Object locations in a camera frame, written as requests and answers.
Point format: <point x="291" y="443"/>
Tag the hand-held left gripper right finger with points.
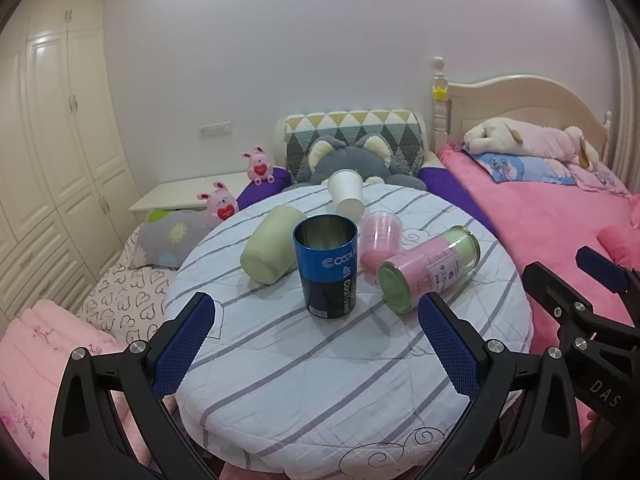
<point x="450" y="351"/>

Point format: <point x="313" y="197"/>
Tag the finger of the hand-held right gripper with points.
<point x="560" y="292"/>
<point x="600" y="266"/>

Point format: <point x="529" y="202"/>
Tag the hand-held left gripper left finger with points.
<point x="184" y="346"/>

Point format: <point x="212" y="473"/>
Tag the pink plastic cup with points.
<point x="377" y="246"/>

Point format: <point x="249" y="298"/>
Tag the cream ceramic cup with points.
<point x="270" y="246"/>

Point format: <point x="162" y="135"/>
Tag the blue metal cup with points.
<point x="325" y="280"/>

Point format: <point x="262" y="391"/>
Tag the white paper cup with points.
<point x="345" y="190"/>

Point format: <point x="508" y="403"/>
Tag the heart print sheet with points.
<point x="125" y="300"/>

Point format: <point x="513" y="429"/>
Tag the pink bed blanket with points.
<point x="540" y="220"/>

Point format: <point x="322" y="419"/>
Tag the pink labelled can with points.
<point x="425" y="270"/>

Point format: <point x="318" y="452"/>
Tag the grey flower pillow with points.
<point x="170" y="240"/>

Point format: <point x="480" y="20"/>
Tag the striped white tablecloth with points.
<point x="300" y="365"/>

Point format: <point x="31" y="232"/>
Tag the blue cartoon pillow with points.
<point x="520" y="167"/>

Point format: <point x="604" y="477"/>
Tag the pink and cream plush toy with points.
<point x="530" y="140"/>

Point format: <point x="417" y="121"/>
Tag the pink bunny plush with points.
<point x="259" y="165"/>
<point x="220" y="205"/>

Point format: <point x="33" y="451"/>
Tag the white bedside table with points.
<point x="170" y="192"/>

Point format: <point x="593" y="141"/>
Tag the pink folded quilt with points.
<point x="30" y="360"/>

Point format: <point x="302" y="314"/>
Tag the white curtain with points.
<point x="627" y="110"/>

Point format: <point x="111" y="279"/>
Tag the purple blanket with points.
<point x="260" y="190"/>

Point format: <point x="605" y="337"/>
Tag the cream bed headboard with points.
<point x="500" y="95"/>

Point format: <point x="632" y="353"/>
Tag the grey cat plush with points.
<point x="345" y="160"/>

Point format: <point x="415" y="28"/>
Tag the yellow crown sticker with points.
<point x="439" y="94"/>

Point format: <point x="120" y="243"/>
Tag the cream wardrobe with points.
<point x="60" y="135"/>

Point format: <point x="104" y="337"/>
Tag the triangle patterned quilted cushion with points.
<point x="350" y="120"/>

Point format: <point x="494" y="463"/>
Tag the white wall socket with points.
<point x="215" y="130"/>

